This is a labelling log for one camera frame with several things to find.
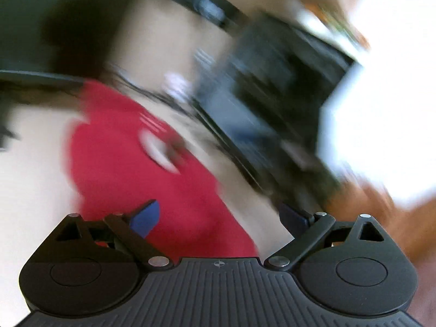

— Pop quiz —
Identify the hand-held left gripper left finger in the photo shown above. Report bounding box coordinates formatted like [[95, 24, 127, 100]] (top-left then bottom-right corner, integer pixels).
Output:
[[56, 199, 171, 270]]

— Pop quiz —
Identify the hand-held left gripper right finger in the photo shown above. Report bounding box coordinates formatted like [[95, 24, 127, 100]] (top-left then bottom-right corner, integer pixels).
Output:
[[267, 204, 388, 273]]

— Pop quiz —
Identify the red fleece hoodie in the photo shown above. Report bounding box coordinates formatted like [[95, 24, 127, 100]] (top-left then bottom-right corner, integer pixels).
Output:
[[63, 80, 260, 259]]

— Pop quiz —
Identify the black laptop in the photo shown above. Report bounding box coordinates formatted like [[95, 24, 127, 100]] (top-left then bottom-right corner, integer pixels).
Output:
[[192, 13, 362, 213]]

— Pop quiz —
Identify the black power strip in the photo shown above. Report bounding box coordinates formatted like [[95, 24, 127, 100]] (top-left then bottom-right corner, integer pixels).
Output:
[[150, 0, 251, 33]]

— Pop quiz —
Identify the dark computer monitor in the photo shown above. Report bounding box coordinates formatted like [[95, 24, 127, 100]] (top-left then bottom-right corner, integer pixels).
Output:
[[0, 0, 157, 91]]

